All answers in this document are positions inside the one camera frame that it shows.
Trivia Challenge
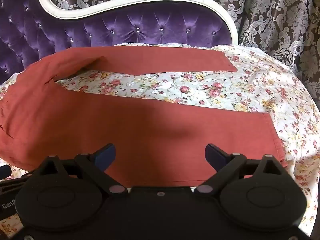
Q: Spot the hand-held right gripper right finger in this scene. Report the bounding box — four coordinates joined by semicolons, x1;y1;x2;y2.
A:
195;144;288;195

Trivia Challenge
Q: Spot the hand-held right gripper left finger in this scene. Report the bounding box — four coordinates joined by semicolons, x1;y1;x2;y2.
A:
35;144;126;195

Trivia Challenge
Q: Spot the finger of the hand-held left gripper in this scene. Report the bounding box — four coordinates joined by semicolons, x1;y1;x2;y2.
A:
0;164;12;180

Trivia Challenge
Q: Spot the rust red cushion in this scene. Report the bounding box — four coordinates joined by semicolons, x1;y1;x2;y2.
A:
0;45;287;188

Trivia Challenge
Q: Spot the floral bedsheet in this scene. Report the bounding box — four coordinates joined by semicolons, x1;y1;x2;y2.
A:
0;42;320;240

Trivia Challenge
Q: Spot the purple tufted headboard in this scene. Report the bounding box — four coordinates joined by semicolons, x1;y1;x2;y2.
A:
0;0;238;84

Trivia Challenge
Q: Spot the grey damask curtain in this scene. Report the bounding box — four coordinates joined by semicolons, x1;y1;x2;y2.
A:
41;0;320;98

